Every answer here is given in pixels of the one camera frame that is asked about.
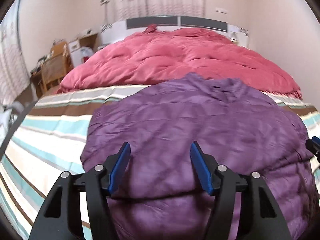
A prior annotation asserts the red quilted comforter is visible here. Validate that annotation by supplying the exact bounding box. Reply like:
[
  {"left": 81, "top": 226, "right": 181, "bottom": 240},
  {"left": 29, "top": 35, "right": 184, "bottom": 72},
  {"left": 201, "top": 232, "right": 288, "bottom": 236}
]
[{"left": 58, "top": 24, "right": 302, "bottom": 99}]

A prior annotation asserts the wall socket strip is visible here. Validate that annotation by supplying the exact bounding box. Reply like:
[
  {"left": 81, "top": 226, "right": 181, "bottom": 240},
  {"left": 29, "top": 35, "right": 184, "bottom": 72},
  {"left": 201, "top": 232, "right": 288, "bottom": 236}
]
[{"left": 215, "top": 8, "right": 228, "bottom": 14}]

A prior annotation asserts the white grey headboard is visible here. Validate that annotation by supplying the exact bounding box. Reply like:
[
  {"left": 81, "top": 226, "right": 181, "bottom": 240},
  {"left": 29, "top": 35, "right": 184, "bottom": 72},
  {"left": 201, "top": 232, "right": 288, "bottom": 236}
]
[{"left": 100, "top": 16, "right": 249, "bottom": 48}]

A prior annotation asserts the wooden chair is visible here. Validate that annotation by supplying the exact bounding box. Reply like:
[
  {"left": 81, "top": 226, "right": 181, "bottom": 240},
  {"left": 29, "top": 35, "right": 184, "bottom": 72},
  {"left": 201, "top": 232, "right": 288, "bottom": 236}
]
[{"left": 41, "top": 41, "right": 73, "bottom": 93}]

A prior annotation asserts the wooden desk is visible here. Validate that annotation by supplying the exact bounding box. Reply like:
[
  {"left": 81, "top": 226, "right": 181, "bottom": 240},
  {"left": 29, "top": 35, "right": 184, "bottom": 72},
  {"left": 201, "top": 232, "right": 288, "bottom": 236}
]
[{"left": 30, "top": 56, "right": 48, "bottom": 98}]

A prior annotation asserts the left side curtain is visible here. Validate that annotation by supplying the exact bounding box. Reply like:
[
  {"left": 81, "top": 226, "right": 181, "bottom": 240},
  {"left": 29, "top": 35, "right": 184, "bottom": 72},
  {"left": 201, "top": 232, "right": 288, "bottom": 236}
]
[{"left": 0, "top": 0, "right": 30, "bottom": 105}]

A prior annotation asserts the purple down jacket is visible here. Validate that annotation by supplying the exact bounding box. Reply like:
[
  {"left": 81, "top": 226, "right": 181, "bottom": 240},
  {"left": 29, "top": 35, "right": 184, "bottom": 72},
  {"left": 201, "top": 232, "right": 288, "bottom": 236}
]
[{"left": 81, "top": 74, "right": 319, "bottom": 239}]

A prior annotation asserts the white bedside cabinet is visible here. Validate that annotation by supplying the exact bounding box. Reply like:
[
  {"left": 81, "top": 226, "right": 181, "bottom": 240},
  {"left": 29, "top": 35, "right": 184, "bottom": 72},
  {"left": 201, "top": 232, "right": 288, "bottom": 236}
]
[{"left": 68, "top": 33, "right": 100, "bottom": 68}]

